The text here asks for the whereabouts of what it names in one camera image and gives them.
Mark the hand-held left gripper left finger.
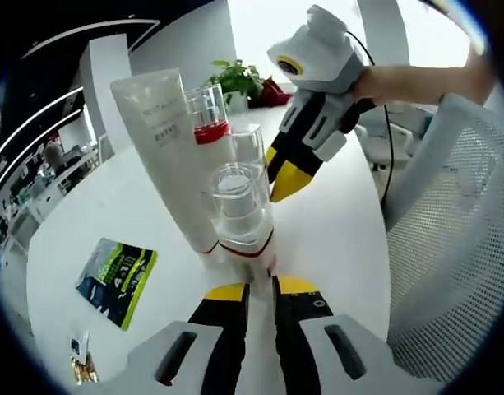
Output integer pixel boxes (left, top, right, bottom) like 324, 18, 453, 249
127, 282, 252, 395

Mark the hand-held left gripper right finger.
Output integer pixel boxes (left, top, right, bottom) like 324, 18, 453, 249
275, 276, 426, 395

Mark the small clear-capped skincare bottle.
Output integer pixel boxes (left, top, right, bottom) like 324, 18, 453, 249
210, 162, 281, 395
229, 124, 266, 176

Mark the red-collared white skincare bottle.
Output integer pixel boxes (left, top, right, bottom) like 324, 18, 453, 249
184, 84, 238, 198

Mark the green black skincare sachet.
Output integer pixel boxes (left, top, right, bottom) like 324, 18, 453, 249
74, 237, 159, 330

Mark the white skincare tube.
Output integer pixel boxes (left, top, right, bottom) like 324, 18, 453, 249
109, 67, 220, 254

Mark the gold foil skincare sachet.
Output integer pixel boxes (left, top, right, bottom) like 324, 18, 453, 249
70, 355, 99, 386

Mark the person's right hand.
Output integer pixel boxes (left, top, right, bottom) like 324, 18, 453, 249
352, 66, 391, 109

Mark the red bag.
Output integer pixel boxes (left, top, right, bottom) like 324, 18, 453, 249
247, 76, 294, 109

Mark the white swivel chair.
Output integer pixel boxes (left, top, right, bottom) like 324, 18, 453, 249
354, 118, 417, 172

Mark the green potted plant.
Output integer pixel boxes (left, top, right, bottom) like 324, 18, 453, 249
204, 59, 265, 114

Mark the white mesh office chair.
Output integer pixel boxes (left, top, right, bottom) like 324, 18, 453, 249
385, 92, 504, 383

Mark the white plastic chair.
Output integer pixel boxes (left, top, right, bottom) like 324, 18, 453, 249
97, 135, 115, 161

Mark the white office desk row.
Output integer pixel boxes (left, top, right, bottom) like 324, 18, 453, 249
0, 151, 100, 248

